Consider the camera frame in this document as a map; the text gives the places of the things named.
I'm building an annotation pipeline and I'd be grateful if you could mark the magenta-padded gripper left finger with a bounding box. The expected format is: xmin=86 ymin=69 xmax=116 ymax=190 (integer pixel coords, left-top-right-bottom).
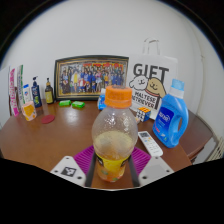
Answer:
xmin=49 ymin=145 xmax=98 ymax=188

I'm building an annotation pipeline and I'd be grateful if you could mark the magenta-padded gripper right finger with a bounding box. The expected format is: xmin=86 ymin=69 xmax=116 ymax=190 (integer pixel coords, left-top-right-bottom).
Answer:
xmin=128 ymin=146 xmax=175 ymax=188

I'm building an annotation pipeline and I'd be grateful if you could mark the orange-capped clear drink bottle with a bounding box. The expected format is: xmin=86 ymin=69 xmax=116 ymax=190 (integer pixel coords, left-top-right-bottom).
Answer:
xmin=91 ymin=85 xmax=139 ymax=183

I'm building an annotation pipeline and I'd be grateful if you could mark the white remote control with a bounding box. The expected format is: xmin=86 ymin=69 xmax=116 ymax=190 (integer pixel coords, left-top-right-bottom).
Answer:
xmin=137 ymin=131 xmax=164 ymax=158

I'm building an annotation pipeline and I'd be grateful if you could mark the blue detergent bottle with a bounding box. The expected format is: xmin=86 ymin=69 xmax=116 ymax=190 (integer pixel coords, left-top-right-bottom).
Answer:
xmin=152 ymin=78 xmax=190 ymax=149

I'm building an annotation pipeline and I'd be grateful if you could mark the pink and yellow mug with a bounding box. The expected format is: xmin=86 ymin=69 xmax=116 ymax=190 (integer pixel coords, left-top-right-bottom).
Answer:
xmin=21 ymin=100 xmax=38 ymax=122

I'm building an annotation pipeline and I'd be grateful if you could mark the dark amber pump bottle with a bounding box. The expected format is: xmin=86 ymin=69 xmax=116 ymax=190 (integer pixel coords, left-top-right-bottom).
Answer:
xmin=44 ymin=77 xmax=55 ymax=105

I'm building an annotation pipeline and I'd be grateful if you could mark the white radiator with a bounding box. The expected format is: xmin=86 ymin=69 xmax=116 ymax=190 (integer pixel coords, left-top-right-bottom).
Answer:
xmin=206 ymin=135 xmax=224 ymax=163

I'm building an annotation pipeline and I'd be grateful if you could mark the dark blue pump bottle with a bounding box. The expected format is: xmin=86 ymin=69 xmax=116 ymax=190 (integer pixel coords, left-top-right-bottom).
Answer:
xmin=30 ymin=76 xmax=43 ymax=109

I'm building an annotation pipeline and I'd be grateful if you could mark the dark framed group picture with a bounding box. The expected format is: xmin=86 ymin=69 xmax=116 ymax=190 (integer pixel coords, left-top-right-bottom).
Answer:
xmin=53 ymin=55 xmax=130 ymax=102

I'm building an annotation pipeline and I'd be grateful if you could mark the white paper gift bag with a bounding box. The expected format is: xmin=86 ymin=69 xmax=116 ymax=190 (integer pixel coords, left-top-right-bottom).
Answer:
xmin=126 ymin=37 xmax=179 ymax=120

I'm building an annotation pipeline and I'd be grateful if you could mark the tall white printed box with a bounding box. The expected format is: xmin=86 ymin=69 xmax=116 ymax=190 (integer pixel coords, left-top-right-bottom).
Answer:
xmin=16 ymin=64 xmax=27 ymax=109

